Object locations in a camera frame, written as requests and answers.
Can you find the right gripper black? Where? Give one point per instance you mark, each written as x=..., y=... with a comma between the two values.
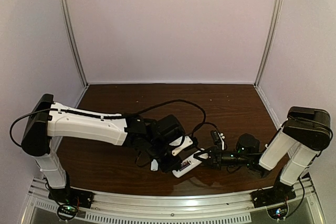
x=215, y=160

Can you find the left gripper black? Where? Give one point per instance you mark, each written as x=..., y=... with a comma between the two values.
x=167, y=168

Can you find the white remote control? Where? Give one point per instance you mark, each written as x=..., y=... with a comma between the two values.
x=194, y=163

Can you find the white battery cover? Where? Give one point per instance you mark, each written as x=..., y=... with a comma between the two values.
x=154, y=166

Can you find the blue battery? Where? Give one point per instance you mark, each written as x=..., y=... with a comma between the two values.
x=185, y=164

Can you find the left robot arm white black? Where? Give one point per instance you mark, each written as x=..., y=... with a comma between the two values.
x=49, y=119

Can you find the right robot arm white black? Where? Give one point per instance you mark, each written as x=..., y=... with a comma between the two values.
x=307, y=130

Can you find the right circuit board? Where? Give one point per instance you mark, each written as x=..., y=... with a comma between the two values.
x=278, y=212

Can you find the circuit board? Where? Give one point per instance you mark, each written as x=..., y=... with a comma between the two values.
x=66, y=212
x=278, y=212

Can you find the left circuit board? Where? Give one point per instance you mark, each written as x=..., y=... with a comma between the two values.
x=66, y=212

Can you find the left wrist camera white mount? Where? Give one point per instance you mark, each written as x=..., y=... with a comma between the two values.
x=183, y=144

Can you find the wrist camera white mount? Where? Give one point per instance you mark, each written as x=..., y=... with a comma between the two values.
x=219, y=140
x=183, y=144

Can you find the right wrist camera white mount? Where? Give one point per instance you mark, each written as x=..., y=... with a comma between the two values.
x=219, y=140

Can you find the front aluminium rail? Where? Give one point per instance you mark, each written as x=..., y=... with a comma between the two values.
x=220, y=208

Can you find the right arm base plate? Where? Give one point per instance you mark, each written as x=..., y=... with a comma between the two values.
x=271, y=196

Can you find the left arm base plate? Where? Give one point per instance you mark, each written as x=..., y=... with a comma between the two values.
x=72, y=196

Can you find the right aluminium frame post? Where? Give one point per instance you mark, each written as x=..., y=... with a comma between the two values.
x=276, y=11

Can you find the aluminium frame post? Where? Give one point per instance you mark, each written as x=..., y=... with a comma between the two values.
x=72, y=42
x=276, y=11

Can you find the left aluminium frame post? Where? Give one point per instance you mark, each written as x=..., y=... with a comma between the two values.
x=72, y=42

